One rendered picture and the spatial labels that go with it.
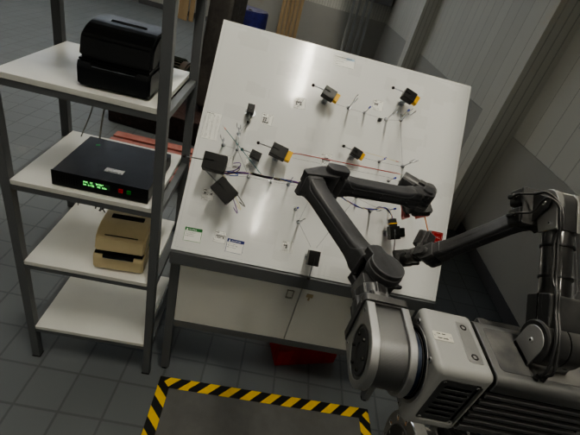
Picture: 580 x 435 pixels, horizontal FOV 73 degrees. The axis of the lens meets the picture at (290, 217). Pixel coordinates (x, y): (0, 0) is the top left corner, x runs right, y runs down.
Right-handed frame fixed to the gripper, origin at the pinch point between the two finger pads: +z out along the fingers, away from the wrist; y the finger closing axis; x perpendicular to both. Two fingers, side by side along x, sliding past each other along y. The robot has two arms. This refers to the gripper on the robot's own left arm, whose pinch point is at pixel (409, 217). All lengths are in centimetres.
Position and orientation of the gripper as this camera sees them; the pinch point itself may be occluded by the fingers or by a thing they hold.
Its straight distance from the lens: 159.2
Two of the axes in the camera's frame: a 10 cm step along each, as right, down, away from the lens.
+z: -0.8, 4.8, 8.7
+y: -9.9, 0.5, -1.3
